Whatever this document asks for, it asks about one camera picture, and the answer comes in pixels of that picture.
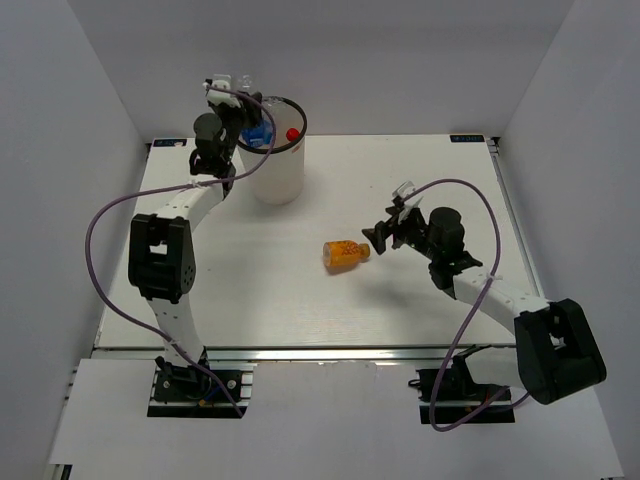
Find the right blue table sticker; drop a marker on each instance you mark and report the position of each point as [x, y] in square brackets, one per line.
[467, 138]

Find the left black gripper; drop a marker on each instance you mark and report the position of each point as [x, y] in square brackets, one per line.
[252, 114]

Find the clear bottle blue band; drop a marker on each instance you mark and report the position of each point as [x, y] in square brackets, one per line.
[276, 106]

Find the white bin black rim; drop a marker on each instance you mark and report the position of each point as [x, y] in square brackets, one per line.
[280, 179]

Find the left blue table sticker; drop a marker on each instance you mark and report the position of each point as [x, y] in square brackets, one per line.
[169, 142]

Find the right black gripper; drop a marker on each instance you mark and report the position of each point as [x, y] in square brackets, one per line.
[379, 234]

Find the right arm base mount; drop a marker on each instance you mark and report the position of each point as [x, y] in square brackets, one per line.
[454, 400]

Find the orange juice bottle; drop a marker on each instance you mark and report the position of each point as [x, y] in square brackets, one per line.
[344, 254]

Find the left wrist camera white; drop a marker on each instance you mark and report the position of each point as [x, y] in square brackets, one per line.
[222, 90]

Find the blue table sticker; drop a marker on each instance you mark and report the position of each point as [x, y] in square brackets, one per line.
[467, 138]
[169, 142]

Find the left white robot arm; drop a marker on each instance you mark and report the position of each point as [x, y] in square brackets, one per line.
[161, 263]

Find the clear bottle blue label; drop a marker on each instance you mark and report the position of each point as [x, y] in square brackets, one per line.
[259, 136]

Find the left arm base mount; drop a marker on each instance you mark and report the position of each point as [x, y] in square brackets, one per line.
[185, 392]

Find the clear bottle red cap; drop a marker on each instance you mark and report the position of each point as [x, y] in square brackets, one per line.
[292, 134]

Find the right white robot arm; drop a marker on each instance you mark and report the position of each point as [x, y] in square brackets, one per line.
[555, 353]

